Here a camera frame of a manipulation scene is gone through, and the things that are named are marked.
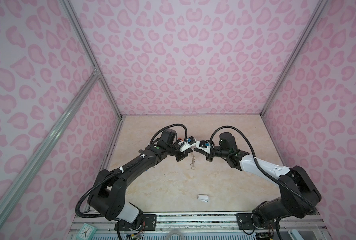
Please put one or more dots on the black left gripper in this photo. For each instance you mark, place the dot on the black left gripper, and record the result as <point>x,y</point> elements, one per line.
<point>183,155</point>

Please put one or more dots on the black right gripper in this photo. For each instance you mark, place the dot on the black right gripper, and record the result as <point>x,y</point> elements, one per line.
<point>208,155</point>

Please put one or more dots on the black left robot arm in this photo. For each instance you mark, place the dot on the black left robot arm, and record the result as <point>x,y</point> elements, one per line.
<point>108,194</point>

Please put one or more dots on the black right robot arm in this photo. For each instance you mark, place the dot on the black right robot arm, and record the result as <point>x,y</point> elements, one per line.
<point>298,196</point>

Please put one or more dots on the small white plastic object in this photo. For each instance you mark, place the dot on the small white plastic object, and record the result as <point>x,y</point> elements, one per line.
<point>203,198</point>

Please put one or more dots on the teal alarm clock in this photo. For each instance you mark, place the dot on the teal alarm clock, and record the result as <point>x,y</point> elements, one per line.
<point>86,232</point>

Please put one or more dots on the teal box corner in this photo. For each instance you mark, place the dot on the teal box corner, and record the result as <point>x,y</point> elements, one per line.
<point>295,235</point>

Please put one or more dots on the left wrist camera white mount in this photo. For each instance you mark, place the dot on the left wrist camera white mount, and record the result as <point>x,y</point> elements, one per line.
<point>187,144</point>

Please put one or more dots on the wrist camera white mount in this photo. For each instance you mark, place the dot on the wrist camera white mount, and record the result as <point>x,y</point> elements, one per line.
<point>203,145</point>
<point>187,144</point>

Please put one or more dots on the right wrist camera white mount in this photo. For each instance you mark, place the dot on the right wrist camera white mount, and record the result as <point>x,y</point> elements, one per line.
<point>203,145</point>

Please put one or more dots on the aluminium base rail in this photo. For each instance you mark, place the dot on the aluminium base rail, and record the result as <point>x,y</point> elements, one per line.
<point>205,226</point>

